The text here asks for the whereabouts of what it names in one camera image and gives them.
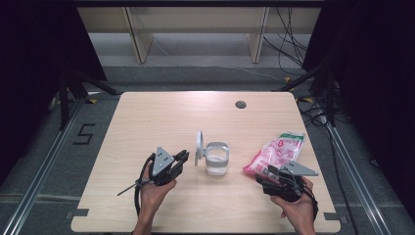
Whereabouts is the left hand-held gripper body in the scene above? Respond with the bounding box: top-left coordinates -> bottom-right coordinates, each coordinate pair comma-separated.
148,146 -> 180,187

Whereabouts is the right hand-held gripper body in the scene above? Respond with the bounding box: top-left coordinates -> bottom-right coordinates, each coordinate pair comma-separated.
254,160 -> 320,203

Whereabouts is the aluminium floor rail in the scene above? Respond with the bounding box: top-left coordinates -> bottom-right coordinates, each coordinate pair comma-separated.
0,97 -> 86,235
325,122 -> 394,235

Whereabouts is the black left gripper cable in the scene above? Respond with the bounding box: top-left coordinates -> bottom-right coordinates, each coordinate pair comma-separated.
133,152 -> 157,217

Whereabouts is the person's left hand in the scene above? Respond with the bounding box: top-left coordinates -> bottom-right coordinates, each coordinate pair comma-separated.
139,162 -> 178,212

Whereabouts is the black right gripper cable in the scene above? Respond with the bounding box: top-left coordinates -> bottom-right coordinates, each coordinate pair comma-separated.
301,184 -> 320,223

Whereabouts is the pink and white plastic bag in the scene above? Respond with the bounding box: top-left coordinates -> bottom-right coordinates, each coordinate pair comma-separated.
242,131 -> 306,179

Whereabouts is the bundle of black cables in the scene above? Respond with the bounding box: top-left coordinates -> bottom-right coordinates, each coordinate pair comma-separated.
261,6 -> 315,69

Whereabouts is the black curtain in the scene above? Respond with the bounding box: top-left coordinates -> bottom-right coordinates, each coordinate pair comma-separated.
0,0 -> 110,185
301,0 -> 415,214

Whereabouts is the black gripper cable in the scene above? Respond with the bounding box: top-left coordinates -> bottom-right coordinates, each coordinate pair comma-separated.
301,184 -> 320,223
133,152 -> 157,217

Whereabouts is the black metal stand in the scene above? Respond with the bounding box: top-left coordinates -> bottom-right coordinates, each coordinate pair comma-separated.
273,53 -> 338,127
58,63 -> 122,132

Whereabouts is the thin grey cable tie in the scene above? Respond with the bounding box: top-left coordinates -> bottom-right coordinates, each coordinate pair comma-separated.
116,182 -> 145,197

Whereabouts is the clear plastic cup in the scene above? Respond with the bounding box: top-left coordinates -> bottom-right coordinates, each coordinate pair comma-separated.
194,129 -> 231,177

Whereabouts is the person's right hand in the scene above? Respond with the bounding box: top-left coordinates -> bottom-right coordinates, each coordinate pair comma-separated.
269,176 -> 316,230

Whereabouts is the light wooden desk frame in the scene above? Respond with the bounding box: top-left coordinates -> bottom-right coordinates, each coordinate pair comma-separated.
76,5 -> 323,65

